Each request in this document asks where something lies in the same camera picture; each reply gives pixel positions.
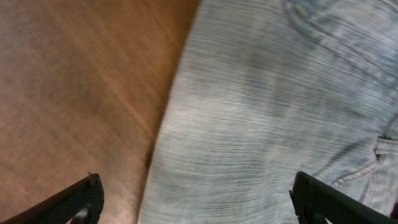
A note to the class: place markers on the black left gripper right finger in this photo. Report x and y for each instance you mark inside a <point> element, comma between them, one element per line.
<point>317,203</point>

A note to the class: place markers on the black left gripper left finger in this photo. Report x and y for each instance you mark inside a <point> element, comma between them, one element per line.
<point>81,202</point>

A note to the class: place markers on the light blue jeans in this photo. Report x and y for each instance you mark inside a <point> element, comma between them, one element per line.
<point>265,89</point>

